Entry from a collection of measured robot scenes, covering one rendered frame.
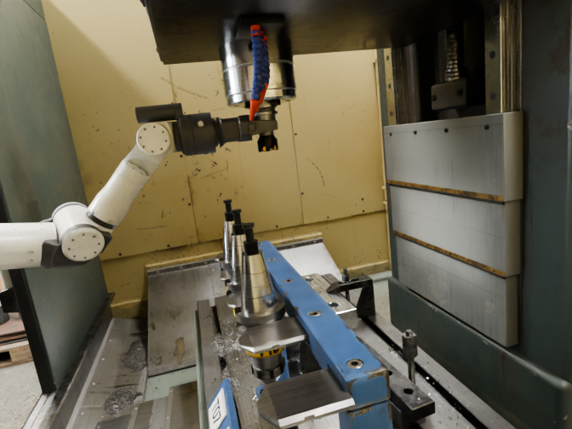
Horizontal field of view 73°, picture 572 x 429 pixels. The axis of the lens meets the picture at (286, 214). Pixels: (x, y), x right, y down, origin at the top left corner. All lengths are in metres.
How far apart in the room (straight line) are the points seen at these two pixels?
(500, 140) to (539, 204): 0.15
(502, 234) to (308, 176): 1.23
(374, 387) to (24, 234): 0.72
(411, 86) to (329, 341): 0.94
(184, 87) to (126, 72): 0.25
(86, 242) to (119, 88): 1.14
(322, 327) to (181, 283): 1.51
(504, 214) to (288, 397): 0.68
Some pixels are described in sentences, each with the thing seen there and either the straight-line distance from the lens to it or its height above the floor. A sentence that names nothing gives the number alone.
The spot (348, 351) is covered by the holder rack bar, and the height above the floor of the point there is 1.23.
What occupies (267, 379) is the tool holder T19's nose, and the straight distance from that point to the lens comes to 0.51.
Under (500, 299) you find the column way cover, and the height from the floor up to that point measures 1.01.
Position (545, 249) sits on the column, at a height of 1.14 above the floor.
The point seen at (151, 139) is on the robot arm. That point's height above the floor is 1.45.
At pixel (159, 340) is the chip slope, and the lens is 1.69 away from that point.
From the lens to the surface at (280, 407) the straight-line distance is 0.34.
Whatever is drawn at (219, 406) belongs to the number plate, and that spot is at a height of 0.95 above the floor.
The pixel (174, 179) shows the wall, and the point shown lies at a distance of 1.88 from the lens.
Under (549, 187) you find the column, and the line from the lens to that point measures 0.89.
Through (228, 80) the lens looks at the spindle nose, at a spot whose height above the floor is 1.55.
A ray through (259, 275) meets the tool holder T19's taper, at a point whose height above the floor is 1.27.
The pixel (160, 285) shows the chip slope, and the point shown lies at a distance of 1.91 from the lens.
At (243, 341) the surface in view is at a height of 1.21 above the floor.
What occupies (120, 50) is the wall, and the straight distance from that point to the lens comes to 1.94.
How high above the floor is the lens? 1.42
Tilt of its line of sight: 11 degrees down
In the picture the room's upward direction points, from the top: 7 degrees counter-clockwise
